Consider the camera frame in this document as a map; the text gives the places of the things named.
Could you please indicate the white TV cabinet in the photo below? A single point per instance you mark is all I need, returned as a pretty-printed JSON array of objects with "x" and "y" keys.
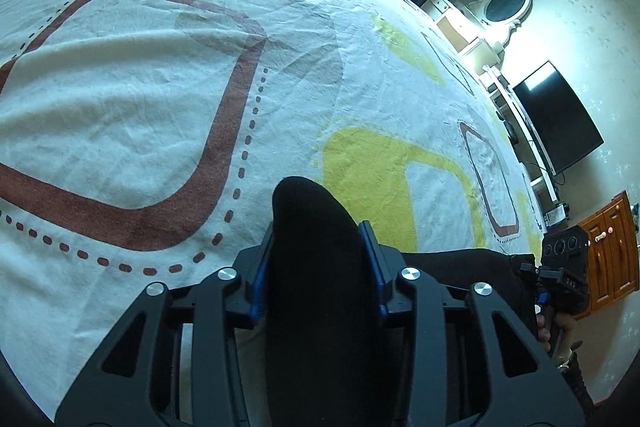
[{"x": 525, "y": 147}]

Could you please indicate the black pants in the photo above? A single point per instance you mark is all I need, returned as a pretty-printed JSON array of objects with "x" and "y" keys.
[{"x": 315, "y": 257}]

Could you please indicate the person's right hand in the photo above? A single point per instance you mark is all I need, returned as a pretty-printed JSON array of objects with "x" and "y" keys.
[{"x": 564, "y": 332}]

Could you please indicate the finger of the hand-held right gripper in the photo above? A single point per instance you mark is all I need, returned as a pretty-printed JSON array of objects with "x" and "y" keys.
[{"x": 540, "y": 298}]

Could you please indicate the black television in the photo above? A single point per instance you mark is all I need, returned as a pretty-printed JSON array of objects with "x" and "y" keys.
[{"x": 557, "y": 117}]

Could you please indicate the brown wooden cabinet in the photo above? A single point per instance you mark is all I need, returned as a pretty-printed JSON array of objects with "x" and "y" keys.
[{"x": 612, "y": 252}]

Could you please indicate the oval white-framed mirror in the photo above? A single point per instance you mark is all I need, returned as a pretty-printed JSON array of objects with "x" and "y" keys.
[{"x": 506, "y": 4}]

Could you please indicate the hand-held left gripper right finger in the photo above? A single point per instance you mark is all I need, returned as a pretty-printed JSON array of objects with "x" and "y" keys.
[{"x": 372, "y": 257}]

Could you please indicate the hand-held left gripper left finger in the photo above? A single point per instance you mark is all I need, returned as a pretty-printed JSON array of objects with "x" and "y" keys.
[{"x": 260, "y": 279}]

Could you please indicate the small box with label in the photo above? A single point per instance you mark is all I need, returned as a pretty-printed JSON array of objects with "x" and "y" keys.
[{"x": 556, "y": 214}]

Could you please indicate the white ornate dresser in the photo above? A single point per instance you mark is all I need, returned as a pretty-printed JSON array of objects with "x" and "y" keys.
[{"x": 462, "y": 32}]

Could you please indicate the patterned white bed sheet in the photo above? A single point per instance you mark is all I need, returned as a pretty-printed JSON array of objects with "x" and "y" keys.
[{"x": 150, "y": 97}]

